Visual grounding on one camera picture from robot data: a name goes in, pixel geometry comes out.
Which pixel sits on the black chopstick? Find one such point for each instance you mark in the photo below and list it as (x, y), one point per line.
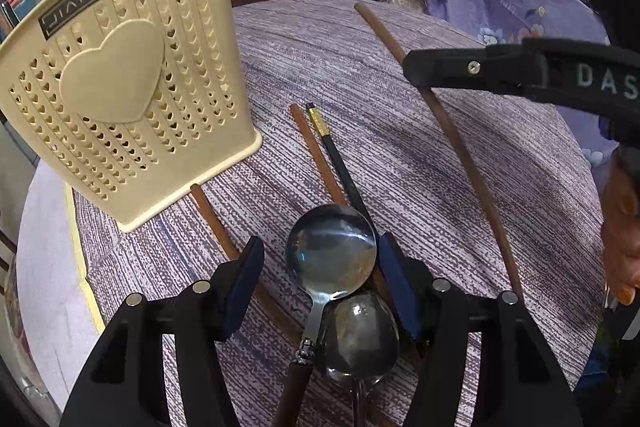
(345, 177)

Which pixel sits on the shiny metal spoon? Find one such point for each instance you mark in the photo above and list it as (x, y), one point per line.
(360, 337)

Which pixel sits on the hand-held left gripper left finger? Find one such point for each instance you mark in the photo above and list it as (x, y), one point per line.
(242, 292)

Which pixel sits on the person's right hand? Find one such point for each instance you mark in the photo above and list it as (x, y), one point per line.
(622, 232)

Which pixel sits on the purple floral cloth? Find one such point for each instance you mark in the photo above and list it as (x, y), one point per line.
(510, 7)

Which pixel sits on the cream plastic utensil holder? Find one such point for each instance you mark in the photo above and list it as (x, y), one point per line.
(115, 72)

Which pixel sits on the brown wooden chopstick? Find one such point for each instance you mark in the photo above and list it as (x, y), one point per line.
(215, 227)
(315, 152)
(465, 157)

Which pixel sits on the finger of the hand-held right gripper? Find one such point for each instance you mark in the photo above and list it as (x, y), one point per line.
(450, 67)

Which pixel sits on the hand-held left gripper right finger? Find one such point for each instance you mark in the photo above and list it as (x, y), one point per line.
(400, 292)

